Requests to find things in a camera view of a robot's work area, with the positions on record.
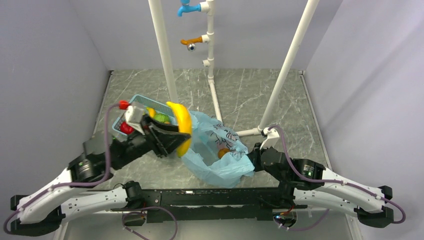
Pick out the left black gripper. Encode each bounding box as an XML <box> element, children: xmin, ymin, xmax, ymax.
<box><xmin>110</xmin><ymin>113</ymin><xmax>191</xmax><ymax>170</ymax></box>

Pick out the yellow fake banana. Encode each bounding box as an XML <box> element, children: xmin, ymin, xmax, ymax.
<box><xmin>166</xmin><ymin>101</ymin><xmax>193</xmax><ymax>158</ymax></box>
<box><xmin>146</xmin><ymin>107</ymin><xmax>157</xmax><ymax>119</ymax></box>

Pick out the light blue plastic bag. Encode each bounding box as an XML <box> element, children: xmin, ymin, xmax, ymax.
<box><xmin>181</xmin><ymin>111</ymin><xmax>255</xmax><ymax>189</ymax></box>

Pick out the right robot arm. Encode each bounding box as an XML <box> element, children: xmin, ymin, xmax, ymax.
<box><xmin>247</xmin><ymin>143</ymin><xmax>395</xmax><ymax>228</ymax></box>

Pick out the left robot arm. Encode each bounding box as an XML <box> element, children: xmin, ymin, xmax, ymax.
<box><xmin>3</xmin><ymin>112</ymin><xmax>192</xmax><ymax>237</ymax></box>

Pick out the green fake fruit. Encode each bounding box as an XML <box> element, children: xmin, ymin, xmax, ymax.
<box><xmin>153</xmin><ymin>113</ymin><xmax>171</xmax><ymax>124</ymax></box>

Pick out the orange fake fruit in bag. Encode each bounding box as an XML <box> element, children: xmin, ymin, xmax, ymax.
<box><xmin>217</xmin><ymin>148</ymin><xmax>231</xmax><ymax>159</ymax></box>

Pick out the light blue plastic basket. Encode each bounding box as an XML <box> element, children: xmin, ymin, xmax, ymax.
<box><xmin>111</xmin><ymin>94</ymin><xmax>177</xmax><ymax>136</ymax></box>

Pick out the orange plastic faucet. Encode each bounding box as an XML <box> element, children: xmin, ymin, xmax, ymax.
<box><xmin>180</xmin><ymin>36</ymin><xmax>203</xmax><ymax>52</ymax></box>

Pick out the blue plastic faucet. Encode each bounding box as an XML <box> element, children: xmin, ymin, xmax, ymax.
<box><xmin>177</xmin><ymin>0</ymin><xmax>202</xmax><ymax>17</ymax></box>

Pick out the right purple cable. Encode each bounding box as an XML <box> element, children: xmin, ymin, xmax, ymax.
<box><xmin>266</xmin><ymin>124</ymin><xmax>407</xmax><ymax>225</ymax></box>

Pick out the purple cable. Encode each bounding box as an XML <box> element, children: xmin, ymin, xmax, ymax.
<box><xmin>3</xmin><ymin>101</ymin><xmax>130</xmax><ymax>235</ymax></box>
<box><xmin>266</xmin><ymin>124</ymin><xmax>407</xmax><ymax>225</ymax></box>

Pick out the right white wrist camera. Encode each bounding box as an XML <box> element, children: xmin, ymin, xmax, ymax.
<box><xmin>260</xmin><ymin>127</ymin><xmax>281</xmax><ymax>150</ymax></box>

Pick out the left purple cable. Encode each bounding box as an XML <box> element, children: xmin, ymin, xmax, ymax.
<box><xmin>3</xmin><ymin>101</ymin><xmax>130</xmax><ymax>235</ymax></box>

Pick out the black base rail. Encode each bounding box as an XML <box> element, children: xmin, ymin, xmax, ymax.
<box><xmin>121</xmin><ymin>187</ymin><xmax>295</xmax><ymax>223</ymax></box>

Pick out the white pvc pipe frame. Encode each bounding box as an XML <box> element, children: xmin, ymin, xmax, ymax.
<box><xmin>148</xmin><ymin>0</ymin><xmax>319</xmax><ymax>137</ymax></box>

